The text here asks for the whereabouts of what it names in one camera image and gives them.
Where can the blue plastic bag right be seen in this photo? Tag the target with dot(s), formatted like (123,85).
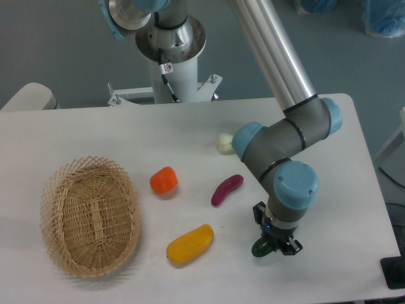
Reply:
(383,18)

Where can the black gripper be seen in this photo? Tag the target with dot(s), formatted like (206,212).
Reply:
(284,238)

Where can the white chair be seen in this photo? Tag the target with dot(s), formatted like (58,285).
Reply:
(32,97)

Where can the dark green cucumber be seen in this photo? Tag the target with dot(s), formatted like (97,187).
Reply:
(263,246)

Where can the blue plastic bag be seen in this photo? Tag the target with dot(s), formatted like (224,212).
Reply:
(383,18)
(314,6)

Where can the yellow mango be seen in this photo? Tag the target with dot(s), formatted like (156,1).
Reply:
(190,245)

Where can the purple sweet potato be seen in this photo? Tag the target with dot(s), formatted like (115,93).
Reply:
(228,186)

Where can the orange bell pepper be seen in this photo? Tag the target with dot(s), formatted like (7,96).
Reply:
(163,181)

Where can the woven wicker basket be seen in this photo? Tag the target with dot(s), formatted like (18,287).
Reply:
(90,217)

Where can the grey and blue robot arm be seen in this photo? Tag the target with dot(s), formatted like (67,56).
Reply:
(268,152)

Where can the black device at table edge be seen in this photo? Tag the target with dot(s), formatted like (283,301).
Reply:
(393,271)

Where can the blue plastic bag left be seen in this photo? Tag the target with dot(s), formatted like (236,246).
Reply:
(314,6)

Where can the white furniture at right edge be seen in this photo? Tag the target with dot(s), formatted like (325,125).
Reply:
(392,143)

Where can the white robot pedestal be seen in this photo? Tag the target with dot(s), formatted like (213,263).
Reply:
(172,58)

